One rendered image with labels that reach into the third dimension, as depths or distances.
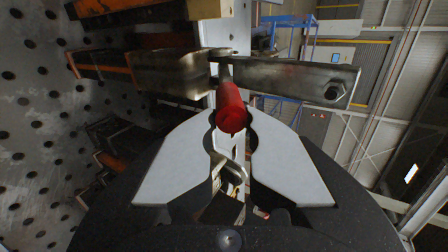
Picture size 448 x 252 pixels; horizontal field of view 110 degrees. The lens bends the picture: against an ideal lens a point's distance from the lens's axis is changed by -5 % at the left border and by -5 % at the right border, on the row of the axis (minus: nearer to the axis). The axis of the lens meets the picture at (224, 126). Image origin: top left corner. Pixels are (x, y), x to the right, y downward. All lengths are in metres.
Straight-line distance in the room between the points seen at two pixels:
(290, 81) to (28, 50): 0.47
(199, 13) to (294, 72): 0.14
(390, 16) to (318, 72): 14.53
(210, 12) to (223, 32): 0.12
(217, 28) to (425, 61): 15.10
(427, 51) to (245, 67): 15.11
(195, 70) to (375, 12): 14.47
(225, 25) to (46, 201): 0.56
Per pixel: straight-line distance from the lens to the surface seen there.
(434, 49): 15.33
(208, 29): 0.33
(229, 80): 0.17
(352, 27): 8.22
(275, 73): 0.19
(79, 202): 0.61
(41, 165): 0.54
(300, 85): 0.19
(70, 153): 0.55
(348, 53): 8.26
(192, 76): 0.21
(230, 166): 0.30
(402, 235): 5.40
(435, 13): 15.18
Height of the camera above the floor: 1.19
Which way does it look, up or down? 27 degrees down
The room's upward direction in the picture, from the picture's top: 105 degrees clockwise
